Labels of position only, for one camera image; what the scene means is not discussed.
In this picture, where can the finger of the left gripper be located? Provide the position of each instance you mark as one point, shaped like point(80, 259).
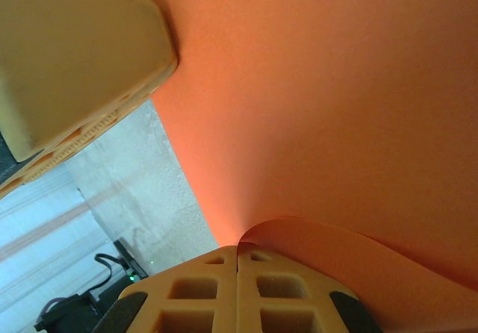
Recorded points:
point(56, 159)
point(74, 56)

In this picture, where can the corrugated translucent side panel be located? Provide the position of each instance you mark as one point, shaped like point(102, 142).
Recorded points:
point(37, 236)

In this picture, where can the orange paper sheet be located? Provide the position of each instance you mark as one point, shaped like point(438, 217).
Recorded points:
point(317, 105)

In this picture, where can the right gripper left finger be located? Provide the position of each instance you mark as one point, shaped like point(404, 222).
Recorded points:
point(194, 292)

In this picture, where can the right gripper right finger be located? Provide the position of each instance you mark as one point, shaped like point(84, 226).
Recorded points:
point(284, 292)

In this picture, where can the small controller board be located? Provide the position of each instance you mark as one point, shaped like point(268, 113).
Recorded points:
point(128, 260)

